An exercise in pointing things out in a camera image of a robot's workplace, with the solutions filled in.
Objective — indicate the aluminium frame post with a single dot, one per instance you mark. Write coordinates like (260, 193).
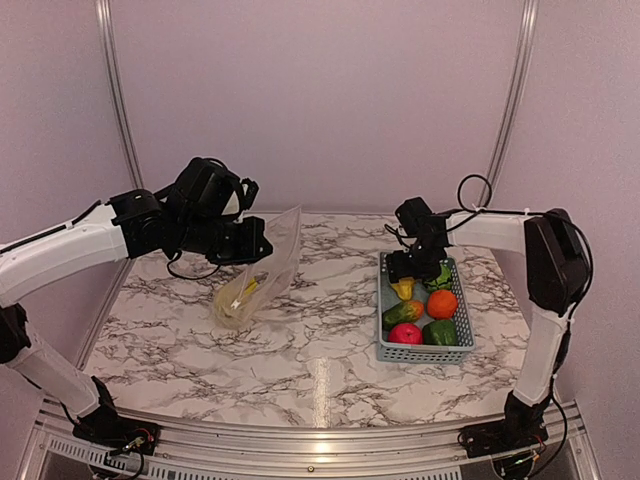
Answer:
(516, 88)
(108, 40)

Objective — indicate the clear zip top bag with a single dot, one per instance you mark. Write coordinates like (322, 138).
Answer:
(276, 272)

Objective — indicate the right aluminium frame post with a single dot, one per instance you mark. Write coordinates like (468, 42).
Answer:
(516, 88)

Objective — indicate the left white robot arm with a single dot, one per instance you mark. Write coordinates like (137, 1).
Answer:
(128, 226)

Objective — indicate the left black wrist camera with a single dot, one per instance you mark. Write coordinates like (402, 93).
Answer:
(207, 190)

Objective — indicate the yellow toy banana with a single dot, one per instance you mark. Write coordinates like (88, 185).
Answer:
(230, 304)

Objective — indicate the orange toy orange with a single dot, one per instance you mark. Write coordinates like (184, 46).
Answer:
(442, 304)

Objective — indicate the yellow toy lemon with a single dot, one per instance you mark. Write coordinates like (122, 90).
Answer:
(404, 288)

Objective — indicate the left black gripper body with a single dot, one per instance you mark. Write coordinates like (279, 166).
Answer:
(222, 247)

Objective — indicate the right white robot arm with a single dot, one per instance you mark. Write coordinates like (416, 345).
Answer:
(559, 269)

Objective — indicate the green toy cabbage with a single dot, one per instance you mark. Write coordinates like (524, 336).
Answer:
(444, 281)

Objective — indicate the red toy apple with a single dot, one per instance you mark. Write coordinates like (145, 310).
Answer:
(406, 333)

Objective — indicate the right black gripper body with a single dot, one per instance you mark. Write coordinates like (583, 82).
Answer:
(420, 264)

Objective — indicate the front aluminium rail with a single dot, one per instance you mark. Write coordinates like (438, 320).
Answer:
(192, 449)

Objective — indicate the left aluminium frame post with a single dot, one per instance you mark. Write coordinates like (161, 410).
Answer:
(108, 40)

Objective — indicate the green orange toy cucumber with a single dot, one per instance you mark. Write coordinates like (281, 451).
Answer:
(404, 312)

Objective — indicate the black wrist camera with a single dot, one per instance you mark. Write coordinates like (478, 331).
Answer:
(418, 224)
(207, 190)

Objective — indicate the green toy bell pepper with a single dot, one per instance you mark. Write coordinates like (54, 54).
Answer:
(440, 333)

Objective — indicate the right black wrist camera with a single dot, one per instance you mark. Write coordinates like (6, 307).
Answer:
(418, 224)

